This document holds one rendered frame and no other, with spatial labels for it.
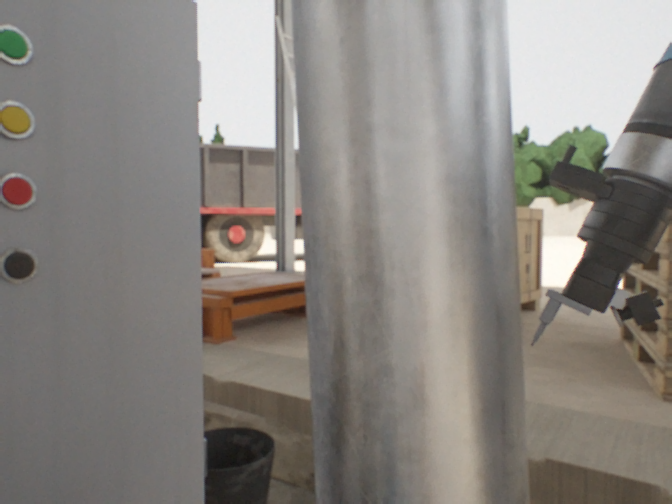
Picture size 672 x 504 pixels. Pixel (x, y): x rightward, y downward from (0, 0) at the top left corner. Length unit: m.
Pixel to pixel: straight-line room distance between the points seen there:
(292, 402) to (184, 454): 1.45
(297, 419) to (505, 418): 1.88
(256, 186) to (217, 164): 0.76
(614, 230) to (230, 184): 8.51
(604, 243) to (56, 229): 0.53
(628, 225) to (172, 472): 0.55
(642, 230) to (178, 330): 0.50
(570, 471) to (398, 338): 1.50
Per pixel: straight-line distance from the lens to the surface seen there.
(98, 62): 0.54
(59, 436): 0.53
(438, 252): 0.17
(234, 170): 8.99
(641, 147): 0.61
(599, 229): 0.60
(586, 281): 0.59
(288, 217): 7.07
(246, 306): 3.07
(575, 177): 0.61
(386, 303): 0.17
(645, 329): 2.81
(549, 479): 1.68
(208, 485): 1.73
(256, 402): 2.18
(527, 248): 4.06
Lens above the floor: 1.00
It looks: 3 degrees down
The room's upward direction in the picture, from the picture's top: straight up
